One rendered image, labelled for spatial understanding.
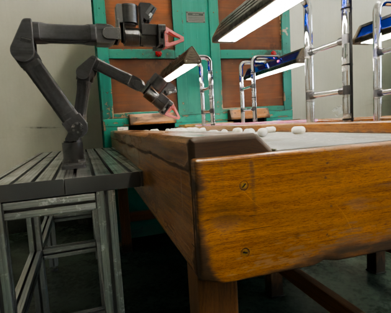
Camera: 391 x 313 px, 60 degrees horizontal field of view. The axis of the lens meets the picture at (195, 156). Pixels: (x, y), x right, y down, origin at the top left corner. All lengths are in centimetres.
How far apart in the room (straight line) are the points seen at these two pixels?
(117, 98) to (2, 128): 110
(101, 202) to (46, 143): 213
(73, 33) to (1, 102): 192
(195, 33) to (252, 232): 205
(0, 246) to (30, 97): 218
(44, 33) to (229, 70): 153
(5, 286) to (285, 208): 68
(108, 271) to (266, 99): 190
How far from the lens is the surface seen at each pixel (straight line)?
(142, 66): 229
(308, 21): 106
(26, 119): 299
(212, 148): 43
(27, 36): 114
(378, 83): 118
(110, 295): 95
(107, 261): 91
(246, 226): 44
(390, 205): 57
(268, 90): 256
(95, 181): 86
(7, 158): 302
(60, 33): 116
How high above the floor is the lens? 78
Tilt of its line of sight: 6 degrees down
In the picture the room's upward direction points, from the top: 3 degrees counter-clockwise
